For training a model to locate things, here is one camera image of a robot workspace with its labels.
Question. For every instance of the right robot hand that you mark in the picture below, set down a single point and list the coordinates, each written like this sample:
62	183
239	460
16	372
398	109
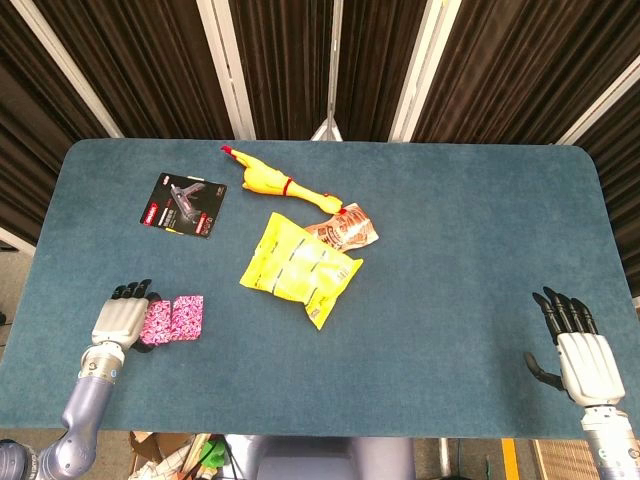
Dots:
590	367

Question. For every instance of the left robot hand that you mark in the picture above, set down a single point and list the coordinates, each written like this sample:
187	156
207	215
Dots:
120	317

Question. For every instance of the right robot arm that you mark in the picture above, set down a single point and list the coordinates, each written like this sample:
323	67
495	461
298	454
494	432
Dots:
610	440

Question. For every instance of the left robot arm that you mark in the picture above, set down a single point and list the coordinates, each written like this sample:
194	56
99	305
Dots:
85	405

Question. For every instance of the yellow floor tape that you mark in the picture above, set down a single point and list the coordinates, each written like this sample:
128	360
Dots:
511	460

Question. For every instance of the black glue gun package card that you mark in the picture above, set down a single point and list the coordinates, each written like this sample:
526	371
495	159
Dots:
185	205

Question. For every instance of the cardboard box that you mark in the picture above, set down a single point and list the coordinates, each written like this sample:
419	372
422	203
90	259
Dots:
160	457

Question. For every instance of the green plastic object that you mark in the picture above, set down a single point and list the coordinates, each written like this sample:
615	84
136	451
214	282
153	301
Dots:
214	454

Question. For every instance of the blue velvet table cover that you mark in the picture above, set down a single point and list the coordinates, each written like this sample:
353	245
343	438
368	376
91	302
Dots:
425	300

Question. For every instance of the yellow snack bag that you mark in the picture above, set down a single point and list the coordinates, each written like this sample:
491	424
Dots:
295	270

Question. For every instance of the yellow rubber chicken toy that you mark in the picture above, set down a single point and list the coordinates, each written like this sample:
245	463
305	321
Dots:
262	177

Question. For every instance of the orange brown snack packet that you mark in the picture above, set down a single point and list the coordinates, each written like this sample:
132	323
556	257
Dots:
350	227

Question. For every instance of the dark brown curtain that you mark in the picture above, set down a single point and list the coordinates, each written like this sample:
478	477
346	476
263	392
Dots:
145	65

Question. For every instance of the grey blue robot torso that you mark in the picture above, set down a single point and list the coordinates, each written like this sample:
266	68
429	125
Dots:
335	460

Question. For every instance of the thin white frame post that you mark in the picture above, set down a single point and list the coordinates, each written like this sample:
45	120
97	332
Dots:
331	65

